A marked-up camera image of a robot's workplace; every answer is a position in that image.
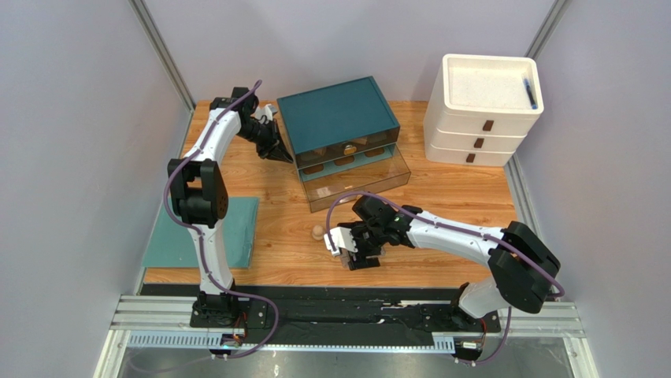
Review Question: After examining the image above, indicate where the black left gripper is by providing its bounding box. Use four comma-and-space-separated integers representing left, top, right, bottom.
236, 119, 294, 165

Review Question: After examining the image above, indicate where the teal drawer cabinet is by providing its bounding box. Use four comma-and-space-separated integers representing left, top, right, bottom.
277, 76, 400, 155

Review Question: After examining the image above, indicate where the eyeshadow palette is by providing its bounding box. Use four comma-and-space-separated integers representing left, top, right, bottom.
339, 251, 350, 269

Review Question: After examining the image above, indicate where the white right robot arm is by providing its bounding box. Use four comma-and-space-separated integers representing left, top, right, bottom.
324, 194, 562, 319

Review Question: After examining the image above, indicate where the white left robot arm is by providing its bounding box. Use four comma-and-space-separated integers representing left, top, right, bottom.
163, 87, 294, 324

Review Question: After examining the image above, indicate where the round beige makeup sponge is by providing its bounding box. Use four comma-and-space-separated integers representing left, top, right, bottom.
311, 224, 325, 240

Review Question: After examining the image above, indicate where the teal mat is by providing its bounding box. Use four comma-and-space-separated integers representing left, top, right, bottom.
141, 196, 261, 270

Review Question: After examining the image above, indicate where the white three-drawer organizer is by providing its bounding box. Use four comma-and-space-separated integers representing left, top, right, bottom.
423, 54, 544, 167

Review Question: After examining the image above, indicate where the blue pen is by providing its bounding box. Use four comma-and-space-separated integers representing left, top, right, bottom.
522, 76, 539, 110

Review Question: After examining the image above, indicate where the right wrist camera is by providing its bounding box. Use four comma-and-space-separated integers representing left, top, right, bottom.
324, 227, 356, 258

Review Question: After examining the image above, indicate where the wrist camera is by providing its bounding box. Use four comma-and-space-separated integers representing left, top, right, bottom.
324, 227, 356, 258
254, 104, 278, 124

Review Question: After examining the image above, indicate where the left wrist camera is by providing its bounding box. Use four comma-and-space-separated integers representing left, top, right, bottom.
254, 104, 278, 124

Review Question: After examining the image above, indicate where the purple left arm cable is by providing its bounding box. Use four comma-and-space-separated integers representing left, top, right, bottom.
162, 80, 281, 360

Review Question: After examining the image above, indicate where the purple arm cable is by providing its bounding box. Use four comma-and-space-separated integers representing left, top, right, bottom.
162, 80, 281, 360
325, 191, 566, 365

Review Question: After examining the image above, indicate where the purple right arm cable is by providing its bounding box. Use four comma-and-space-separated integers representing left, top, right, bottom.
325, 191, 566, 365

